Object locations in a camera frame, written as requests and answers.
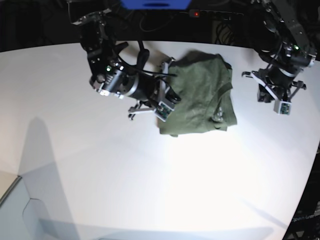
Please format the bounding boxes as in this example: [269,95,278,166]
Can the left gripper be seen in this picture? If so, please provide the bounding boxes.
[241,66,307,103]

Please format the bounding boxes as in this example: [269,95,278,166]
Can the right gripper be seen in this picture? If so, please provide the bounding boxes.
[128,57,182,121]

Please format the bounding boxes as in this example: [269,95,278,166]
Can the olive green t-shirt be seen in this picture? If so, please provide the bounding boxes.
[157,50,237,137]

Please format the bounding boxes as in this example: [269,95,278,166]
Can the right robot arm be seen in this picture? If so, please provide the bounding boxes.
[71,9,181,122]

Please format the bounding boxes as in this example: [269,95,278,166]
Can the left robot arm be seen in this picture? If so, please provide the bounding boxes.
[243,0,317,103]

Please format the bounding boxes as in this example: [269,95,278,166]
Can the black power strip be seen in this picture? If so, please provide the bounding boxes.
[188,9,244,21]

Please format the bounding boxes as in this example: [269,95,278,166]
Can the blue box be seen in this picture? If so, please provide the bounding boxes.
[121,0,191,10]

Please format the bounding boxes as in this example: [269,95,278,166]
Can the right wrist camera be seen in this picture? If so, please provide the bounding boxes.
[154,101,175,122]

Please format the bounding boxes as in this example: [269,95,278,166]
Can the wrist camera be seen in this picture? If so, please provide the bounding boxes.
[273,100,292,116]
[154,101,175,122]

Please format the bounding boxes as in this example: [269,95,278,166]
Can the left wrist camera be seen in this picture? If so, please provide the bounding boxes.
[273,100,292,116]

